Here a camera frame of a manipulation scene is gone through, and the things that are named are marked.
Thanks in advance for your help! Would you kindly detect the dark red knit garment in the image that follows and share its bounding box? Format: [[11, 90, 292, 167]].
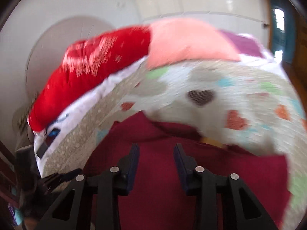
[[83, 112, 290, 229]]

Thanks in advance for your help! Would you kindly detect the white bed sheet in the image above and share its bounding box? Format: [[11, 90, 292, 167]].
[[34, 56, 147, 176]]

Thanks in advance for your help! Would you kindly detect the heart-patterned quilt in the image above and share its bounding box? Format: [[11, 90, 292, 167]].
[[43, 60, 306, 229]]

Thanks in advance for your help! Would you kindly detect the round grey headboard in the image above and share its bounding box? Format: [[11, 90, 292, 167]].
[[25, 16, 115, 99]]

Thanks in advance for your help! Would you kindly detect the red snowflake duvet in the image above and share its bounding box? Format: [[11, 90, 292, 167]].
[[28, 25, 150, 132]]

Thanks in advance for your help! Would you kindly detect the pink ribbed pillow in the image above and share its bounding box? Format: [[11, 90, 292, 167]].
[[147, 18, 240, 70]]

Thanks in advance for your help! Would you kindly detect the purple pillow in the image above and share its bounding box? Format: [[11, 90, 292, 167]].
[[219, 30, 264, 59]]

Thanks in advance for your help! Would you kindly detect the wooden door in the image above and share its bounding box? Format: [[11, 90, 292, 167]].
[[267, 0, 306, 107]]

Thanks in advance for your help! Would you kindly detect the white wardrobe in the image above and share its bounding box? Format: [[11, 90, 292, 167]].
[[135, 0, 270, 47]]

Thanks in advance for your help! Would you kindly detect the blue door curtain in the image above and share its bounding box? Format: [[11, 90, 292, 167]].
[[270, 0, 296, 64]]

